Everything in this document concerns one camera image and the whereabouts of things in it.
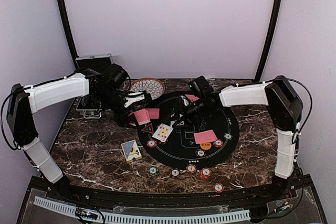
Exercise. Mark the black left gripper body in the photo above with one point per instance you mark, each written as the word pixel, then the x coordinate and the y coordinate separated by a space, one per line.
pixel 118 116

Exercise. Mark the red playing card deck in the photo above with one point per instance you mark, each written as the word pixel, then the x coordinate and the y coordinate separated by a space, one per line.
pixel 142 116

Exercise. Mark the triangular all in button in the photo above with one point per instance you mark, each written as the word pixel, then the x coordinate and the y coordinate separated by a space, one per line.
pixel 148 129

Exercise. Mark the patterned ceramic plate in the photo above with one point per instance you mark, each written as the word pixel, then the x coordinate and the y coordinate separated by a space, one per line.
pixel 152 86

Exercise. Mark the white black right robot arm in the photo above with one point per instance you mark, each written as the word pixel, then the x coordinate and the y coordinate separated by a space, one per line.
pixel 278 95

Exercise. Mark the orange big blind button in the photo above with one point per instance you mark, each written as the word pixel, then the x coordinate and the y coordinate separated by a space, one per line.
pixel 205 146

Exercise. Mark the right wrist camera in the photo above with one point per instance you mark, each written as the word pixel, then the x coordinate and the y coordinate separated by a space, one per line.
pixel 178 108

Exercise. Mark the aluminium poker chip case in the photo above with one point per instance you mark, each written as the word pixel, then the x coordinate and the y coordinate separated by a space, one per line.
pixel 89 106

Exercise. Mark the white cable duct strip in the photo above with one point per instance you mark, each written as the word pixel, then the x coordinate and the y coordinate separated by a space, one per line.
pixel 142 215

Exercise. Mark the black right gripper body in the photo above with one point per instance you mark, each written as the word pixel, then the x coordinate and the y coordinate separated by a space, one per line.
pixel 194 110

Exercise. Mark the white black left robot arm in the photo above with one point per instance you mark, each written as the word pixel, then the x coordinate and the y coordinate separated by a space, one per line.
pixel 24 101

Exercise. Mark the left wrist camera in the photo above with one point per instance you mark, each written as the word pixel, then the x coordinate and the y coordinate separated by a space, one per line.
pixel 136 97

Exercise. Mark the face up black card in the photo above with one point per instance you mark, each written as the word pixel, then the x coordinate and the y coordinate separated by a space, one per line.
pixel 177 123

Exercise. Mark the round black poker mat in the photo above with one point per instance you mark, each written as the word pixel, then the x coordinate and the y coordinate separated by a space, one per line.
pixel 180 150

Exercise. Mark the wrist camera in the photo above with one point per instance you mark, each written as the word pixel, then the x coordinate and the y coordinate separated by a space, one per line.
pixel 136 97
pixel 178 108

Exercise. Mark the red chip mat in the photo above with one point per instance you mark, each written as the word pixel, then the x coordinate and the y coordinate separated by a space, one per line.
pixel 218 143
pixel 151 143

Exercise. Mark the black chip mat front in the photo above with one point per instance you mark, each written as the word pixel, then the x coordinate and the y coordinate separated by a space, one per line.
pixel 200 153

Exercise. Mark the red card mat top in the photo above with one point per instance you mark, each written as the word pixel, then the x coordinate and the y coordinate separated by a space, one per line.
pixel 191 97

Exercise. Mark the green chip mat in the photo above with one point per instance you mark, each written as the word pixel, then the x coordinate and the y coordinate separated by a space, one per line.
pixel 228 136

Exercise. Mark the face up red card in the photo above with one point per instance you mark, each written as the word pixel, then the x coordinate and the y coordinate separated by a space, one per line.
pixel 162 132

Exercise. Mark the yellow card box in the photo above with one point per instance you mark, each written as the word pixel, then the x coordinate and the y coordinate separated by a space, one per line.
pixel 131 151

